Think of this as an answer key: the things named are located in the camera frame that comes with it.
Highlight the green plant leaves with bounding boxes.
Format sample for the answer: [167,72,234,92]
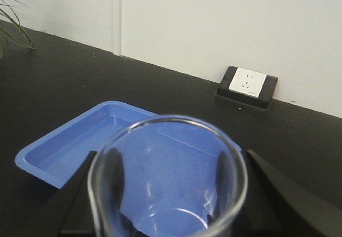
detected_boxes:
[1,0,35,58]

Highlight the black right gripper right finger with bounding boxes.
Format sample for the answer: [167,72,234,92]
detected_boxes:
[232,150,341,236]

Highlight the white socket in black housing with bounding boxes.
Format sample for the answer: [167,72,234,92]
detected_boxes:
[216,66,278,110]

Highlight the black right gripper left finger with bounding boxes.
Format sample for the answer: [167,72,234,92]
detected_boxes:
[13,151,96,236]

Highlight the clear glass beaker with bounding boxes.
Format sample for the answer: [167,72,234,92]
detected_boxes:
[88,115,248,236]

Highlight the blue plastic tray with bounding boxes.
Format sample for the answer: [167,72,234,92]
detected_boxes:
[15,100,243,237]

